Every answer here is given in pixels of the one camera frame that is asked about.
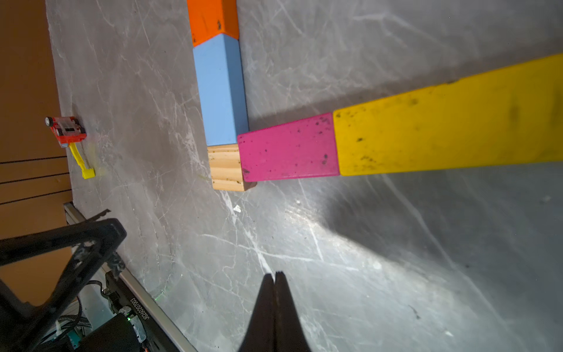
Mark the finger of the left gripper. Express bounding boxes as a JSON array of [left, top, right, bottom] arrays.
[[1, 219, 127, 351]]

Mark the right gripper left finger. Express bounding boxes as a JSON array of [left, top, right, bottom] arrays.
[[239, 274, 275, 352]]

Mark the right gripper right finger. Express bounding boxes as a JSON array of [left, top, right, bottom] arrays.
[[274, 271, 311, 352]]

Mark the natural wood cube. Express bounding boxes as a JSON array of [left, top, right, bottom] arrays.
[[208, 144, 256, 192]]

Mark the magenta block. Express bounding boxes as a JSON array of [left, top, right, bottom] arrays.
[[238, 113, 340, 182]]

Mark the light blue block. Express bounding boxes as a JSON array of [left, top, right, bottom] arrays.
[[194, 34, 249, 146]]

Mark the long yellow block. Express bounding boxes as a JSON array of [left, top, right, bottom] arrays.
[[334, 55, 562, 176]]

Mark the orange long block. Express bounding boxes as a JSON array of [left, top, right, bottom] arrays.
[[186, 0, 240, 47]]

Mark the yellow plastic hook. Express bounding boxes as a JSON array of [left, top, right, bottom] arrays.
[[68, 143, 95, 180]]

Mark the red toy car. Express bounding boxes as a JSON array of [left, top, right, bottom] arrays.
[[45, 117, 87, 148]]

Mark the aluminium front rail frame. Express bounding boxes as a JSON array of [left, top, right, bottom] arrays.
[[63, 202, 199, 352]]

